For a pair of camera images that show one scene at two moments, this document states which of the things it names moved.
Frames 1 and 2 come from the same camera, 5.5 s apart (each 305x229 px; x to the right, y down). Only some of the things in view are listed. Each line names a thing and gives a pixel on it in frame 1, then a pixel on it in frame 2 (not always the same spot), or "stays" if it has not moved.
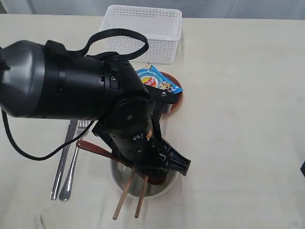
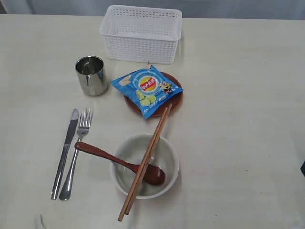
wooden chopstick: x=141 y=197 → x=147 y=158
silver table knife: x=71 y=132 stays
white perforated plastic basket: x=161 y=27 stays
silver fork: x=83 y=126 stays
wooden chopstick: x=118 y=210 → x=125 y=204
